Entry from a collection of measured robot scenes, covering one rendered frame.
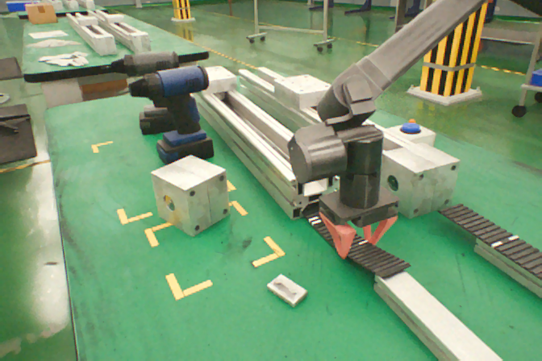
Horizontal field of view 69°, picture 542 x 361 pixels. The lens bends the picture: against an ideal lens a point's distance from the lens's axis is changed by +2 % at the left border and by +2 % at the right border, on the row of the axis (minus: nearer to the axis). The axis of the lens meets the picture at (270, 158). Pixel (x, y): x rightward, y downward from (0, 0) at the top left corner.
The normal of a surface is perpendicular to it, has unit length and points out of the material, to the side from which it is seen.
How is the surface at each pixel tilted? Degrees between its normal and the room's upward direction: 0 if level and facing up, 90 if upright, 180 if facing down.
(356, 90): 46
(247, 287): 0
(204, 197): 90
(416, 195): 90
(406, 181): 90
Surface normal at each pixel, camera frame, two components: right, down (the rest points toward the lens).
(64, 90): 0.49, 0.37
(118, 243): -0.04, -0.90
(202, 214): 0.75, 0.27
